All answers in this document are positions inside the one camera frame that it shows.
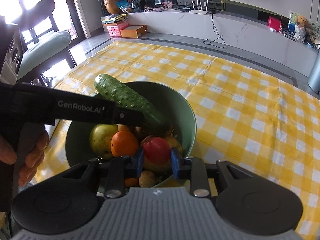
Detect white marble tv console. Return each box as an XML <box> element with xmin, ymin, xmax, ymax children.
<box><xmin>128</xmin><ymin>10</ymin><xmax>317</xmax><ymax>76</ymax></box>

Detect yellow checkered tablecloth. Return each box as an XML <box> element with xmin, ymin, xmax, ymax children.
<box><xmin>32</xmin><ymin>41</ymin><xmax>320</xmax><ymax>240</ymax></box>

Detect silver trash can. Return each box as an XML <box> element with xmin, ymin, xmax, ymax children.
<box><xmin>307</xmin><ymin>51</ymin><xmax>320</xmax><ymax>94</ymax></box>

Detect red tomato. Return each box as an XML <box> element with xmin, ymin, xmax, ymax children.
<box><xmin>142</xmin><ymin>136</ymin><xmax>171</xmax><ymax>166</ymax></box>

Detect pink boxes stack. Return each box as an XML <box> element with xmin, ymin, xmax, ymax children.
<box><xmin>107</xmin><ymin>22</ymin><xmax>130</xmax><ymax>37</ymax></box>

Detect wooden chair with cushion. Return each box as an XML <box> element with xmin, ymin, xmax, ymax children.
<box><xmin>13</xmin><ymin>0</ymin><xmax>76</xmax><ymax>85</ymax></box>

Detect red box on shelf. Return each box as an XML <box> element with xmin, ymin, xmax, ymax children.
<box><xmin>268</xmin><ymin>16</ymin><xmax>281</xmax><ymax>33</ymax></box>

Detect orange shoebox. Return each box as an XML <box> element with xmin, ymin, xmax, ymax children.
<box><xmin>120</xmin><ymin>25</ymin><xmax>148</xmax><ymax>38</ymax></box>

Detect orange mandarin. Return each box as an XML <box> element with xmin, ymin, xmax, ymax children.
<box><xmin>111</xmin><ymin>131</ymin><xmax>139</xmax><ymax>157</ymax></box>

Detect bronze round vase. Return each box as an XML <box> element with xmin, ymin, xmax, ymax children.
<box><xmin>104</xmin><ymin>0</ymin><xmax>123</xmax><ymax>14</ymax></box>

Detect white wifi router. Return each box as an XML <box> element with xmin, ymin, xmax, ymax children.
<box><xmin>189</xmin><ymin>0</ymin><xmax>208</xmax><ymax>15</ymax></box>

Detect red-green apple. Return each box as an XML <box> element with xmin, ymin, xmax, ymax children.
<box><xmin>89</xmin><ymin>124</ymin><xmax>118</xmax><ymax>159</ymax></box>

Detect green colander bowl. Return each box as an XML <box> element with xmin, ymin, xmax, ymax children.
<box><xmin>66</xmin><ymin>80</ymin><xmax>196</xmax><ymax>192</ymax></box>

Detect green cucumber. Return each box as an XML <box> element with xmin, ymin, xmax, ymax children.
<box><xmin>94</xmin><ymin>74</ymin><xmax>171</xmax><ymax>136</ymax></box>

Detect brown kiwi upper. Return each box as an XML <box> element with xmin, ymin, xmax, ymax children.
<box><xmin>139</xmin><ymin>170</ymin><xmax>156</xmax><ymax>188</ymax></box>

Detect black power cable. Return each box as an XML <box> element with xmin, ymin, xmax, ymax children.
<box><xmin>202</xmin><ymin>12</ymin><xmax>227</xmax><ymax>49</ymax></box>

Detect teddy bear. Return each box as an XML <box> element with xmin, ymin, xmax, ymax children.
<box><xmin>295</xmin><ymin>15</ymin><xmax>309</xmax><ymax>43</ymax></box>

